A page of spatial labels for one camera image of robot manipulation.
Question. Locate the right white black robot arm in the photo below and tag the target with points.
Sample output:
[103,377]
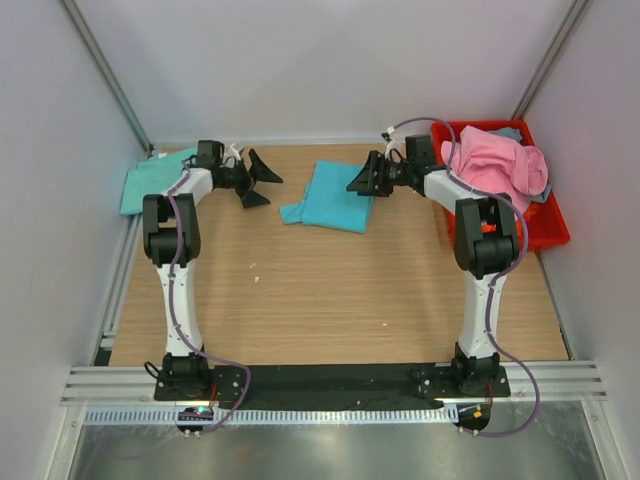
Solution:
[486,246]

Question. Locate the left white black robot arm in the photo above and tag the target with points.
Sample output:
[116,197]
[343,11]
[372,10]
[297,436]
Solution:
[172,242]

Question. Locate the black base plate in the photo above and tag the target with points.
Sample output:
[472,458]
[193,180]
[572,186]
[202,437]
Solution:
[330,388]

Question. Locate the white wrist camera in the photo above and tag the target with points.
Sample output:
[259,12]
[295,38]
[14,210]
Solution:
[391,143]
[233,155]

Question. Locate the slotted white cable duct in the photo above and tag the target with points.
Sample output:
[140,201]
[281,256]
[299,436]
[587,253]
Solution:
[195,416]

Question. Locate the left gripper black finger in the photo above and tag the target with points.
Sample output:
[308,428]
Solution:
[259,171]
[253,199]

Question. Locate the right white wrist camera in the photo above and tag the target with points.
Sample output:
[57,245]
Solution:
[391,143]

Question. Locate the folded mint green t shirt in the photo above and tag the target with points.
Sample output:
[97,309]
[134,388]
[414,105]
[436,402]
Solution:
[152,176]

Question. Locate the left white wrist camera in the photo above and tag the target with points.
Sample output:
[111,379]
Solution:
[233,155]

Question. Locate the orange garment in bin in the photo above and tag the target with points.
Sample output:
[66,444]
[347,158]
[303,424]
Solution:
[531,211]

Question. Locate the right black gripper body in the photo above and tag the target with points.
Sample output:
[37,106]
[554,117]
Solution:
[394,175]

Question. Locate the aluminium frame rail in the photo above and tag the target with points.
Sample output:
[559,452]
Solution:
[556,380]

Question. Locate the blue t shirt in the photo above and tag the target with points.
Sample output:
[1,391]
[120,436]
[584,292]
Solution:
[326,202]

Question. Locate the grey t shirt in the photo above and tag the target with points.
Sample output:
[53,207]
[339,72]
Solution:
[515,134]

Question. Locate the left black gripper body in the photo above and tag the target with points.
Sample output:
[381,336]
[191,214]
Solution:
[237,179]

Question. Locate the pink t shirt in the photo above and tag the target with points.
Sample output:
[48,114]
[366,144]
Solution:
[472,158]

